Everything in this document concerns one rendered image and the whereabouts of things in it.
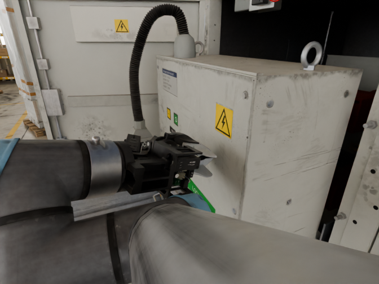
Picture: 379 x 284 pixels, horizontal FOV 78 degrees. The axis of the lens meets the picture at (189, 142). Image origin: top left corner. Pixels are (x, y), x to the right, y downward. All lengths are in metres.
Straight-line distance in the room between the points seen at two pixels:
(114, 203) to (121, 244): 0.72
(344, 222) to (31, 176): 0.53
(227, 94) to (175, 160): 0.15
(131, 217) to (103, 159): 0.08
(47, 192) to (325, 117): 0.42
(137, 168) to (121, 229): 0.08
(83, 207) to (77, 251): 0.71
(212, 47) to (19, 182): 0.77
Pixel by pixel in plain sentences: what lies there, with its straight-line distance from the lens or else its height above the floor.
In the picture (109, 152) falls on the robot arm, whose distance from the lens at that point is 0.30.
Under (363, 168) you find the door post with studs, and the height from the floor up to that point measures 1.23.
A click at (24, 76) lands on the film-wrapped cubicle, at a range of 4.39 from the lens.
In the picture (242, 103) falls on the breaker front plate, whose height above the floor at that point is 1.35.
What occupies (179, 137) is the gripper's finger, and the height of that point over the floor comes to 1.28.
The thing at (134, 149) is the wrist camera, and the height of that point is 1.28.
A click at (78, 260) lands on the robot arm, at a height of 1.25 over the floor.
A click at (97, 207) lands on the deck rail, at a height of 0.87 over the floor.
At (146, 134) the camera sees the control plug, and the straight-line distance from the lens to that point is 0.76.
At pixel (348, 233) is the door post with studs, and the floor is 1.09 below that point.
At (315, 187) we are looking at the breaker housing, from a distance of 0.54.
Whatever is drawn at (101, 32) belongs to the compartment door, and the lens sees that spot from 0.94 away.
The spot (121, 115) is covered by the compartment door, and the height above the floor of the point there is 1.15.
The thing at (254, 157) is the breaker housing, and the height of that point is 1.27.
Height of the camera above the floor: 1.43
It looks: 23 degrees down
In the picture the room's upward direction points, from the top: straight up
